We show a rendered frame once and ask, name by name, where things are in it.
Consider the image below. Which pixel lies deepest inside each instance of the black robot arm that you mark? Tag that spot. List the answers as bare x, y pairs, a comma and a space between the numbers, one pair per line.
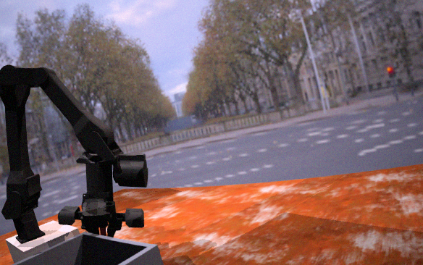
23, 186

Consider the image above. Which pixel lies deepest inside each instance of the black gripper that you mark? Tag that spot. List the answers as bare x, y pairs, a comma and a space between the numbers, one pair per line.
132, 217

